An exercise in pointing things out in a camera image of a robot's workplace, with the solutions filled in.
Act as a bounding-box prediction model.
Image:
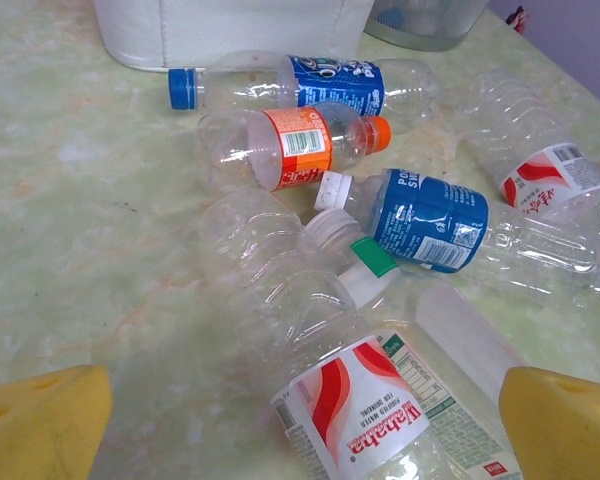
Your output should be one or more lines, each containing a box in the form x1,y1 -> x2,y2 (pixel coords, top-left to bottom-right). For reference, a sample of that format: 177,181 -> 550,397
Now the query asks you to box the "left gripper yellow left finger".
0,363 -> 114,480

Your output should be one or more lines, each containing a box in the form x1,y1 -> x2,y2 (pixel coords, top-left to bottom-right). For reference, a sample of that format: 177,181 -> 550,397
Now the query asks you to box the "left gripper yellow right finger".
498,366 -> 600,480

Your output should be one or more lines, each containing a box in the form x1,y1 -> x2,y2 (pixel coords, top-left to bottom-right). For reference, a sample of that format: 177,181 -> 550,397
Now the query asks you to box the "clear bottle green band cap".
304,208 -> 529,480

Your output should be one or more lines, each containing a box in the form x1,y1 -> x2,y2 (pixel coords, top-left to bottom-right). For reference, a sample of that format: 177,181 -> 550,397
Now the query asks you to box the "clear bottle red white label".
454,67 -> 600,239
197,188 -> 461,480

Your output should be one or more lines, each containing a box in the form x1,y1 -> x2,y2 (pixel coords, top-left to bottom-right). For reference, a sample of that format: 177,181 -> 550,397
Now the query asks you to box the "blue label bottle white cap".
313,168 -> 600,307

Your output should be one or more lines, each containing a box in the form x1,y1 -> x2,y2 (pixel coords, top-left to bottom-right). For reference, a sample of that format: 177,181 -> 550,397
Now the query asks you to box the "orange label bottle orange cap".
195,105 -> 393,194

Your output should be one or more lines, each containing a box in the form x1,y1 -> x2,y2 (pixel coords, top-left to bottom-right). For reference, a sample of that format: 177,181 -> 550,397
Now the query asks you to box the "grey translucent waste bin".
363,0 -> 491,52

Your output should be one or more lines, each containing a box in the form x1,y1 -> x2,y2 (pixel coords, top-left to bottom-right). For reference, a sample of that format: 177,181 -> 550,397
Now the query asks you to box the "white square zip case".
92,0 -> 376,71

